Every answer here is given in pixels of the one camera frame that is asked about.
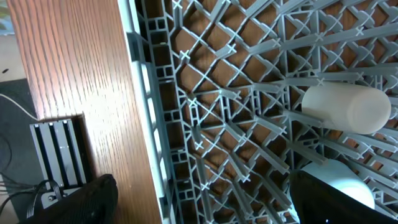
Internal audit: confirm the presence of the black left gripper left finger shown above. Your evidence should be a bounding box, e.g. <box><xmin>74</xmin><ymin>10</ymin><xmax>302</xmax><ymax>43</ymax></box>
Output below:
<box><xmin>22</xmin><ymin>174</ymin><xmax>118</xmax><ymax>224</ymax></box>

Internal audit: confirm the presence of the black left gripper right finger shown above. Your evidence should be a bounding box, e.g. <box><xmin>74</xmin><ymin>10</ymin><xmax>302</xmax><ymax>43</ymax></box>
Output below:
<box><xmin>289</xmin><ymin>170</ymin><xmax>397</xmax><ymax>224</ymax></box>

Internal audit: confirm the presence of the light blue bowl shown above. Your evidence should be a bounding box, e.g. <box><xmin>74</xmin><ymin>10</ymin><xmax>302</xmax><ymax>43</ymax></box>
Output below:
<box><xmin>301</xmin><ymin>159</ymin><xmax>384</xmax><ymax>223</ymax></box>

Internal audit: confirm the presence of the cream white cup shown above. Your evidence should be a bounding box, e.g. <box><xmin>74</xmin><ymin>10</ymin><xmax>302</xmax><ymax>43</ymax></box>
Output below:
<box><xmin>302</xmin><ymin>82</ymin><xmax>392</xmax><ymax>134</ymax></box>

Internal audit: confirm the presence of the grey plastic dishwasher rack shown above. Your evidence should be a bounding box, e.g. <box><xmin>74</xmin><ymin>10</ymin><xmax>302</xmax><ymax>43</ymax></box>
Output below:
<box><xmin>118</xmin><ymin>0</ymin><xmax>397</xmax><ymax>223</ymax></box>

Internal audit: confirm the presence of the grey slotted aluminium profile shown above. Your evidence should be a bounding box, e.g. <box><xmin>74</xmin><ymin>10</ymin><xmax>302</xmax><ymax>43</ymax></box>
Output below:
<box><xmin>30</xmin><ymin>119</ymin><xmax>92</xmax><ymax>197</ymax></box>

